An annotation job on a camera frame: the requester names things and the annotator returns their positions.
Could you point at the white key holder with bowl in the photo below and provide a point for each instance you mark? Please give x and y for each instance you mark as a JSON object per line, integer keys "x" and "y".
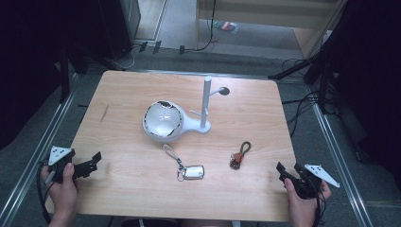
{"x": 171, "y": 119}

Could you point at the person's right hand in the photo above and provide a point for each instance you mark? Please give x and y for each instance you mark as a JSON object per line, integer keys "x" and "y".
{"x": 301, "y": 206}

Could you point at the aluminium floor rail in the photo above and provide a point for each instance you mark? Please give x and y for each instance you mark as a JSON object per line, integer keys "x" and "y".
{"x": 34, "y": 157}
{"x": 340, "y": 157}

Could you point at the dark cabinet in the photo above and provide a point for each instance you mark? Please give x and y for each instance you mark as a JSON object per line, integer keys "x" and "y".
{"x": 118, "y": 25}

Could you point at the black stand leg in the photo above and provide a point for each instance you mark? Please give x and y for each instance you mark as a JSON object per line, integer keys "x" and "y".
{"x": 296, "y": 67}

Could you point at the colourful packet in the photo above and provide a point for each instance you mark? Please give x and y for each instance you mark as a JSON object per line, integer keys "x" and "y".
{"x": 226, "y": 26}

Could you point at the light wooden furniture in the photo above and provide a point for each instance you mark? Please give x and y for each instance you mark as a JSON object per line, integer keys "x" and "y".
{"x": 268, "y": 14}

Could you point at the black metal stand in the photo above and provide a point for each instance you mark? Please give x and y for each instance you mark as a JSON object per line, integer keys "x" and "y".
{"x": 64, "y": 75}

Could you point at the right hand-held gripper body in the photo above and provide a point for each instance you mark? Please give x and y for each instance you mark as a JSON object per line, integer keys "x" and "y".
{"x": 310, "y": 180}

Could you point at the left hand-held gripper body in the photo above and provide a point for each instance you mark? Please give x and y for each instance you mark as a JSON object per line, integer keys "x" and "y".
{"x": 59, "y": 159}

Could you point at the person's left hand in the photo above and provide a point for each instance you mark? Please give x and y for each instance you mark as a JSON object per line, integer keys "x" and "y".
{"x": 63, "y": 193}

